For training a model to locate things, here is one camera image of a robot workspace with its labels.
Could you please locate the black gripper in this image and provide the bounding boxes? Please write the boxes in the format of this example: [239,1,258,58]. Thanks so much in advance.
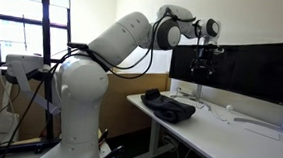
[190,51,217,82]

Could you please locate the dark grey trousers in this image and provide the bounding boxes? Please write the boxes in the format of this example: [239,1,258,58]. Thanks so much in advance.
[138,87,199,126]

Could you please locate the black computer monitor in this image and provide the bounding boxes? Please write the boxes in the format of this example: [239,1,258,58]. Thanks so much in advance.
[234,37,283,109]
[168,40,240,94]

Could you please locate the white power strip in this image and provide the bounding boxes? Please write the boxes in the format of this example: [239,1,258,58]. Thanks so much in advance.
[175,86,196,97]

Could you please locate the white keyboard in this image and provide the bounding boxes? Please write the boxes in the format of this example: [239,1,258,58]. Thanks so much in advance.
[176,97,206,110]

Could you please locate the light wooden partition panel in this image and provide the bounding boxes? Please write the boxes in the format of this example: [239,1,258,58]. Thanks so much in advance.
[85,55,173,144]

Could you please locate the white desk leg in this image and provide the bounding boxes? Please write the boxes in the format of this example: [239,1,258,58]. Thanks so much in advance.
[125,116,180,158]

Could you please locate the black red clamp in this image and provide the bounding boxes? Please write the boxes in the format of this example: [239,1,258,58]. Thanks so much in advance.
[100,143,125,158]
[97,127,110,145]

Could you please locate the black vertical stand pole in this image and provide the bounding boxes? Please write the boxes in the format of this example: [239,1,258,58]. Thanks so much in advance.
[40,70,59,141]

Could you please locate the white box device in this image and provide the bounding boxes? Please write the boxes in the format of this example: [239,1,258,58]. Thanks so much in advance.
[5,53,47,76]

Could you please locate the light wooden board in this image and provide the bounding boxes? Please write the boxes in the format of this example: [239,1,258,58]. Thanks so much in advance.
[0,75,65,149]

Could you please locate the black stand base bar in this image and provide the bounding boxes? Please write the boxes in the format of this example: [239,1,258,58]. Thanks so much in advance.
[0,132,61,158]

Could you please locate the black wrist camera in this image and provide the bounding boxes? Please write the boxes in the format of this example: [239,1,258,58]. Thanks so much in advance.
[196,42,226,56]

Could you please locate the thin white desk cable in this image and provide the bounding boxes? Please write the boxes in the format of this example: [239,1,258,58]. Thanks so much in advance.
[208,105,233,124]

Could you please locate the white cables under desk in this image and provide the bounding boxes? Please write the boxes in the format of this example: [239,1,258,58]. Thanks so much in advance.
[160,132,194,158]

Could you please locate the black window frame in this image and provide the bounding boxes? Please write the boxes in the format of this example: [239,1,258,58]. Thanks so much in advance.
[0,0,75,75]

